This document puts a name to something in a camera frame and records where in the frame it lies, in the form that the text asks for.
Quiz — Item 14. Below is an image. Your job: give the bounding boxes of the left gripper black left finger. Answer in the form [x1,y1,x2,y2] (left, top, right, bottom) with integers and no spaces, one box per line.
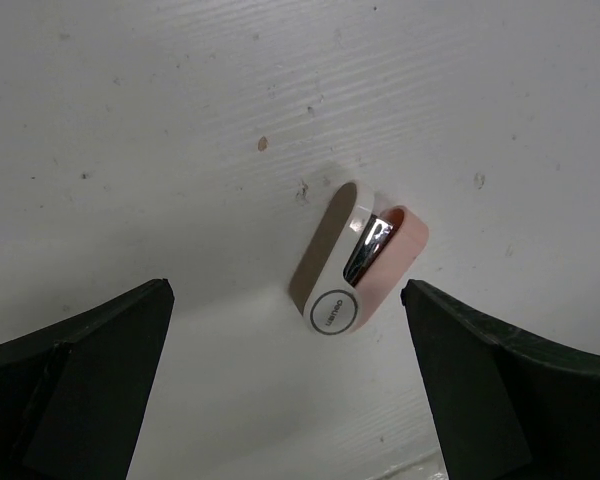
[0,279,174,479]

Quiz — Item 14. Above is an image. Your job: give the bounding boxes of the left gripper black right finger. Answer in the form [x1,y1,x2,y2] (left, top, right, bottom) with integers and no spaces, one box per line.
[401,280,600,479]

